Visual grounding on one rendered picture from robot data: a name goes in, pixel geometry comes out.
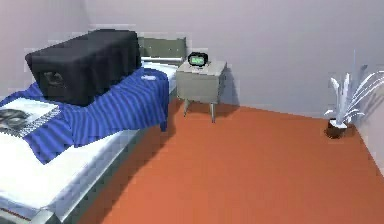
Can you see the grey bedside table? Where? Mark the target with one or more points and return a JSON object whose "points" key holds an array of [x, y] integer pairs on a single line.
{"points": [[199, 81]]}

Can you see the black alarm clock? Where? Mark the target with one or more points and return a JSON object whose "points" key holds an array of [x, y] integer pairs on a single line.
{"points": [[198, 59]]}

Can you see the blue striped blanket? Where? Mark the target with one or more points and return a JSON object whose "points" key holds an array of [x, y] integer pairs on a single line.
{"points": [[113, 106]]}

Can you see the black box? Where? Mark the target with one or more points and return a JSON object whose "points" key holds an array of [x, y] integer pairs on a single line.
{"points": [[83, 63]]}

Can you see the white house plant in pot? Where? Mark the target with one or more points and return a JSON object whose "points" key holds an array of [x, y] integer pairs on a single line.
{"points": [[343, 100]]}

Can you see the white book with grey print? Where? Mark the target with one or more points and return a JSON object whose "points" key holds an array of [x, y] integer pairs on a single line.
{"points": [[23, 115]]}

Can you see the white bed with grey frame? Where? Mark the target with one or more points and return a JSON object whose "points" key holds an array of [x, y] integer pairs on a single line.
{"points": [[40, 180]]}

